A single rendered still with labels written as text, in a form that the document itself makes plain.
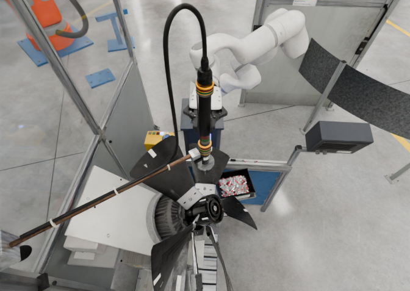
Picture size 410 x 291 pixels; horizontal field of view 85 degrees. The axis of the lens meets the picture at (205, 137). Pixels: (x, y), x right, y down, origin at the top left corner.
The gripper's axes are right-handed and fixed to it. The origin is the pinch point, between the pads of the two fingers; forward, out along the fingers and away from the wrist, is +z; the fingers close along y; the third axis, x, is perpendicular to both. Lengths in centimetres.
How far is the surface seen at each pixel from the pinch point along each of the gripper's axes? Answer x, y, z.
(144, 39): -162, 127, -332
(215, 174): -45.2, -4.5, -8.2
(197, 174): -44.6, 3.9, -7.7
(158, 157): -23.0, 17.6, -2.3
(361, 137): -40, -77, -31
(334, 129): -39, -65, -35
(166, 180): -29.7, 14.5, 3.7
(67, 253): -80, 71, 24
